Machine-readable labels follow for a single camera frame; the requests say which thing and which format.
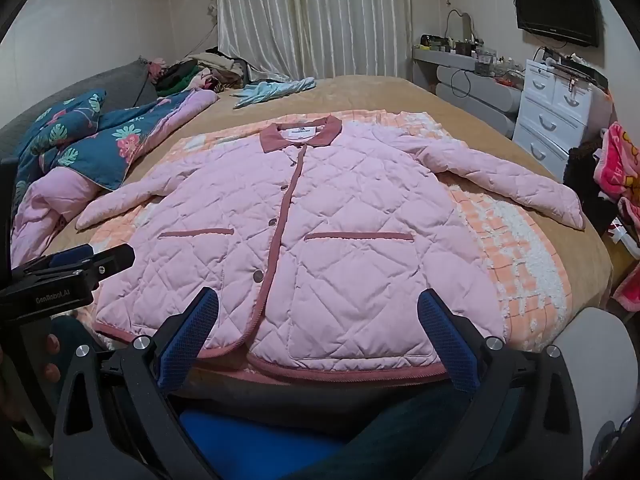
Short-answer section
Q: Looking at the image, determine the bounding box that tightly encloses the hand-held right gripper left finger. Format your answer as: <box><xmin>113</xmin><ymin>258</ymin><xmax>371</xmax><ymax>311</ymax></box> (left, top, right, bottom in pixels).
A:
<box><xmin>51</xmin><ymin>286</ymin><xmax>221</xmax><ymax>480</ymax></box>

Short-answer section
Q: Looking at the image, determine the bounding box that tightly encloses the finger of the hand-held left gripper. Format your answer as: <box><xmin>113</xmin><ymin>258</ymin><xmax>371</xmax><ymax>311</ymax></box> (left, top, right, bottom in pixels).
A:
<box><xmin>15</xmin><ymin>243</ymin><xmax>137</xmax><ymax>288</ymax></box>
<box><xmin>12</xmin><ymin>244</ymin><xmax>96</xmax><ymax>281</ymax></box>

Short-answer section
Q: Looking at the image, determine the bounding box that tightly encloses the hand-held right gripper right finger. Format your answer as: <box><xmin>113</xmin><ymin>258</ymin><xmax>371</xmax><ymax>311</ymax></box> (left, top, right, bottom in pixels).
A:
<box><xmin>417</xmin><ymin>288</ymin><xmax>585</xmax><ymax>480</ymax></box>

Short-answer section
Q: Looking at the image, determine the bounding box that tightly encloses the pink quilted jacket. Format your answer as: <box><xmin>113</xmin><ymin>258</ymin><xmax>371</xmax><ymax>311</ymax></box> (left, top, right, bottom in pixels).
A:
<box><xmin>75</xmin><ymin>115</ymin><xmax>587</xmax><ymax>386</ymax></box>

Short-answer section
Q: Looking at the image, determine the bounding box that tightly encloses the pile of clothes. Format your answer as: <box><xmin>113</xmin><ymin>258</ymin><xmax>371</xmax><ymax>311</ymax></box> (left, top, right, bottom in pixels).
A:
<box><xmin>147</xmin><ymin>47</ymin><xmax>251</xmax><ymax>96</ymax></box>

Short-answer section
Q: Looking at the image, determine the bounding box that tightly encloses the person's left hand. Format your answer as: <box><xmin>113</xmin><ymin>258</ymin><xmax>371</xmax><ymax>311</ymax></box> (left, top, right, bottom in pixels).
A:
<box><xmin>43</xmin><ymin>333</ymin><xmax>64</xmax><ymax>387</ymax></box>

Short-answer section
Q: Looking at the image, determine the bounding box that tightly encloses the blue floral quilt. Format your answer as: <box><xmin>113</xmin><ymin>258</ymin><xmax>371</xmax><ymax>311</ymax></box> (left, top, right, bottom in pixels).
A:
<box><xmin>10</xmin><ymin>87</ymin><xmax>221</xmax><ymax>268</ymax></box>

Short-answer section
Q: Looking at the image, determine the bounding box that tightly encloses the person's blue clothing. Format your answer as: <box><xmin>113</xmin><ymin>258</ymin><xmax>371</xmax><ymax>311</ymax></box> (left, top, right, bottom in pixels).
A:
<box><xmin>175</xmin><ymin>395</ymin><xmax>476</xmax><ymax>480</ymax></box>

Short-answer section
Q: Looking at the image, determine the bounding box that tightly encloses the orange checked blanket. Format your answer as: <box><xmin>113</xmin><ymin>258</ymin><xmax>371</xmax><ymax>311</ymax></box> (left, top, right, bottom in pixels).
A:
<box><xmin>75</xmin><ymin>107</ymin><xmax>573</xmax><ymax>386</ymax></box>

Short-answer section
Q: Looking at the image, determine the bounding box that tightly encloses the white bed footboard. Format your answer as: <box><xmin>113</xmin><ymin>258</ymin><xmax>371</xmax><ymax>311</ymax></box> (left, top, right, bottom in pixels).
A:
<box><xmin>550</xmin><ymin>307</ymin><xmax>633</xmax><ymax>480</ymax></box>

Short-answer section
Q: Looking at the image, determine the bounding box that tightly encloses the grey pillow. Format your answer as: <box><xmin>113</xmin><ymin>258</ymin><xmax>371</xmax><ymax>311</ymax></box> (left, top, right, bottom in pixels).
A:
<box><xmin>0</xmin><ymin>60</ymin><xmax>158</xmax><ymax>131</ymax></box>

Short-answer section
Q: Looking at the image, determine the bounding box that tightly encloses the black cloth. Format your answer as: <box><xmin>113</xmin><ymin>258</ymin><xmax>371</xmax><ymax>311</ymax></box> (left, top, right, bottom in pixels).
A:
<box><xmin>563</xmin><ymin>140</ymin><xmax>621</xmax><ymax>236</ymax></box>

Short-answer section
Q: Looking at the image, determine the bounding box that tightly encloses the light blue garment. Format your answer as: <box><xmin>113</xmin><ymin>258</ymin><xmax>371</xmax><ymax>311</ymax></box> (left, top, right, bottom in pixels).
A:
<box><xmin>232</xmin><ymin>76</ymin><xmax>317</xmax><ymax>110</ymax></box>

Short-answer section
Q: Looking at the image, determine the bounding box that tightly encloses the grey dressing table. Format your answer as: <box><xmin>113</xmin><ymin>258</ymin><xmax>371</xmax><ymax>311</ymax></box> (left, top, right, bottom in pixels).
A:
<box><xmin>412</xmin><ymin>44</ymin><xmax>523</xmax><ymax>138</ymax></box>

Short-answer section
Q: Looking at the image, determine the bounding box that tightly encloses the pink printed cloth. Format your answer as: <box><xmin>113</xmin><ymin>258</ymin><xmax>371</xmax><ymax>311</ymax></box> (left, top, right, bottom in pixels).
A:
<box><xmin>592</xmin><ymin>121</ymin><xmax>640</xmax><ymax>206</ymax></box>

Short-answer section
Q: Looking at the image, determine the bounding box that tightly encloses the white drawer cabinet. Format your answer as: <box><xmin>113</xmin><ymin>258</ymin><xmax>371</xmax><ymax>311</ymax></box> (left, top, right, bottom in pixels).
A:
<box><xmin>512</xmin><ymin>57</ymin><xmax>608</xmax><ymax>181</ymax></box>

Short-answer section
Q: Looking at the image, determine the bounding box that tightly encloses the bed with tan cover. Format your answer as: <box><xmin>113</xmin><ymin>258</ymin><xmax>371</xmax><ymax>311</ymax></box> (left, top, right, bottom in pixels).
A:
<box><xmin>10</xmin><ymin>74</ymin><xmax>615</xmax><ymax>391</ymax></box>

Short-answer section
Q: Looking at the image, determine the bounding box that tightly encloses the clutter of small toiletries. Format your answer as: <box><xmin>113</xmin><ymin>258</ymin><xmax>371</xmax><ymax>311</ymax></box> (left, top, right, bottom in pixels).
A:
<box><xmin>420</xmin><ymin>34</ymin><xmax>526</xmax><ymax>81</ymax></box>

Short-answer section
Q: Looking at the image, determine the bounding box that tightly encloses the black set-top box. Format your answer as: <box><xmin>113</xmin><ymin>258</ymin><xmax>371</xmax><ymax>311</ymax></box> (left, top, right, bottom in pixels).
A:
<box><xmin>547</xmin><ymin>54</ymin><xmax>608</xmax><ymax>88</ymax></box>

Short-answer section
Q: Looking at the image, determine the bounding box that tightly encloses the white striped curtain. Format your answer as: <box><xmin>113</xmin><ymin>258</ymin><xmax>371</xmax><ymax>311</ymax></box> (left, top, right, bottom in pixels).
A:
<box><xmin>215</xmin><ymin>0</ymin><xmax>413</xmax><ymax>83</ymax></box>

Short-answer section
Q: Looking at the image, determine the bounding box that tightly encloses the small table mirror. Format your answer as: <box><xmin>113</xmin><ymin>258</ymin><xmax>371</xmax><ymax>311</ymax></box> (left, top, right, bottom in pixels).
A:
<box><xmin>447</xmin><ymin>8</ymin><xmax>477</xmax><ymax>44</ymax></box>

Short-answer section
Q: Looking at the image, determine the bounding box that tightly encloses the black cable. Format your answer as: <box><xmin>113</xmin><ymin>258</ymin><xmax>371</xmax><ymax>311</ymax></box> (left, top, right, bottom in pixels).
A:
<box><xmin>449</xmin><ymin>66</ymin><xmax>476</xmax><ymax>101</ymax></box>

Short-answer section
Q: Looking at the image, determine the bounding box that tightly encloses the black wall television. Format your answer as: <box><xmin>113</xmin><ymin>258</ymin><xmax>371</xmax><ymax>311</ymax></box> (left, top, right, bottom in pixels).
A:
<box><xmin>511</xmin><ymin>0</ymin><xmax>600</xmax><ymax>48</ymax></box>

